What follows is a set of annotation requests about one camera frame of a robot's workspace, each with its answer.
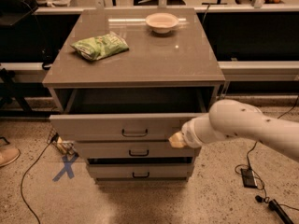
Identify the grey drawer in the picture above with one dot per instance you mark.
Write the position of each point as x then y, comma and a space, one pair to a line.
127, 114
147, 171
90, 150

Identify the green chip bag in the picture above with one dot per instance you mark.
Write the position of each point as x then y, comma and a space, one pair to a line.
99, 47

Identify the black power strip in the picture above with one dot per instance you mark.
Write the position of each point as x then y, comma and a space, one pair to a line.
274, 206

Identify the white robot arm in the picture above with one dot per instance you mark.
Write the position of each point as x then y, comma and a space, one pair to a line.
229, 119

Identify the black office chair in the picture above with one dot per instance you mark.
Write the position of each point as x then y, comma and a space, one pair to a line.
13, 11

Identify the tan shoe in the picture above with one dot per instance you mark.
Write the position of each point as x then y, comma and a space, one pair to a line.
8, 155

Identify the blue tape cross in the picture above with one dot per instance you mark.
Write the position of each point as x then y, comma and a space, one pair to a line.
67, 169

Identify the grey bottom drawer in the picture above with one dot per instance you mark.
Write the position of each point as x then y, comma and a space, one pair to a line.
147, 171

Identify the grey middle drawer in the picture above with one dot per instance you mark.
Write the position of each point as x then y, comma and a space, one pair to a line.
90, 150

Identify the black power adapter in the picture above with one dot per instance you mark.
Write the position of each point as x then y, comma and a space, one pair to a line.
248, 178

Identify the white bowl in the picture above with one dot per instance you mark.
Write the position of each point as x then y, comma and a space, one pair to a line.
161, 23

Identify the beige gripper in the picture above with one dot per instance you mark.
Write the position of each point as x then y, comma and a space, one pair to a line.
189, 135

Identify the grey drawer cabinet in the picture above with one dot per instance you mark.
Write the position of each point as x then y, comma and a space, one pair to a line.
182, 58

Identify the grey top drawer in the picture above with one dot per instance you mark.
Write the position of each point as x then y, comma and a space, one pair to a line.
127, 114

